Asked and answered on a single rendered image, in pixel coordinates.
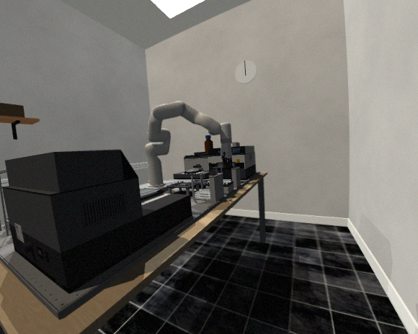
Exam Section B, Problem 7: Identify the brown glass bottle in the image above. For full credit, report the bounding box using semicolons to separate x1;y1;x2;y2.
205;141;213;153

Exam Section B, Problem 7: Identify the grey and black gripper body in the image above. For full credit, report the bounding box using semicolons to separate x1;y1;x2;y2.
221;143;232;158

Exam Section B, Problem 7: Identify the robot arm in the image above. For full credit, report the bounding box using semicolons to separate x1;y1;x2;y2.
145;101;240;187

